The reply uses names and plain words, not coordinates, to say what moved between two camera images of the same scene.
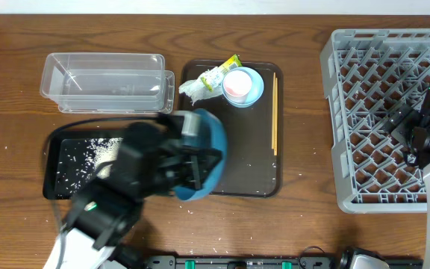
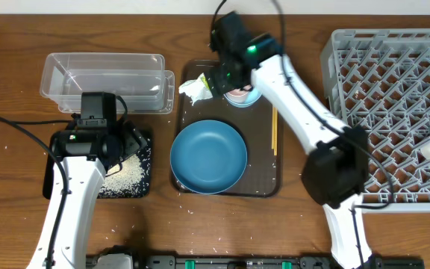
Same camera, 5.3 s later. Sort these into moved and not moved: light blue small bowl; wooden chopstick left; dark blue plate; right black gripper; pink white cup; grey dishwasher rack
Moved: dark blue plate; right black gripper
Not moved: grey dishwasher rack; pink white cup; wooden chopstick left; light blue small bowl
